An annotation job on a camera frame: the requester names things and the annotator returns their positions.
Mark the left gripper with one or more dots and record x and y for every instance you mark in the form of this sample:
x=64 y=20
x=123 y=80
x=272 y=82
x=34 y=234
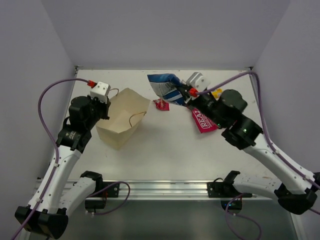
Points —
x=103 y=108

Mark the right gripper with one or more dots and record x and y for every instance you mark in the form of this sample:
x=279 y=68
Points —
x=190 y=100

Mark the yellow snack bar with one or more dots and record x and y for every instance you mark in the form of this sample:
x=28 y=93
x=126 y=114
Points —
x=217 y=93

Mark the pink red snack bag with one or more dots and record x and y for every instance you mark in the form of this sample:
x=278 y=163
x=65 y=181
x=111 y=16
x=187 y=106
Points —
x=204 y=124

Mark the beige paper bag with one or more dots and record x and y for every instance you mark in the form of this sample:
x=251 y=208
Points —
x=126 y=112

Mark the small red candy packet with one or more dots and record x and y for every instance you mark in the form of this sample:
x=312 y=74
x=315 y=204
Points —
x=161 y=105

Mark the blue Doritos chip bag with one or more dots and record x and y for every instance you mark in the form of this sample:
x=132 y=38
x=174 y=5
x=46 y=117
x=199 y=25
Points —
x=166 y=86

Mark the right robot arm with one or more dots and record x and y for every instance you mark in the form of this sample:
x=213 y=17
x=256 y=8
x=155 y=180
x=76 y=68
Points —
x=294 y=187

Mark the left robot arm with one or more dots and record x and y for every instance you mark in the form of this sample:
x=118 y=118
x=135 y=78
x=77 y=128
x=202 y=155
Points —
x=48 y=211

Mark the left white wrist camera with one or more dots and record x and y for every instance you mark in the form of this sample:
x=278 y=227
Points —
x=100 y=91

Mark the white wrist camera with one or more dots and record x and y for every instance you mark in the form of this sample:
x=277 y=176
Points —
x=198 y=81
x=100 y=91

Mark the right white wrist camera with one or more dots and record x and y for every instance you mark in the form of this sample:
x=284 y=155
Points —
x=198 y=81

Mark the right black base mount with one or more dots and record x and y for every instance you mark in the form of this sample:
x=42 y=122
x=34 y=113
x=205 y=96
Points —
x=225 y=192

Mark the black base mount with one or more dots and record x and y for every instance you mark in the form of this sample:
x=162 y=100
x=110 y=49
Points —
x=225 y=192
x=99 y=201

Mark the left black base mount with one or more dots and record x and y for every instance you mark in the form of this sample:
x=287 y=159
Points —
x=99 y=201

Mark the aluminium mounting rail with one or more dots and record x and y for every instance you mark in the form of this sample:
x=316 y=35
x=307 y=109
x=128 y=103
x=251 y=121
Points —
x=197 y=190

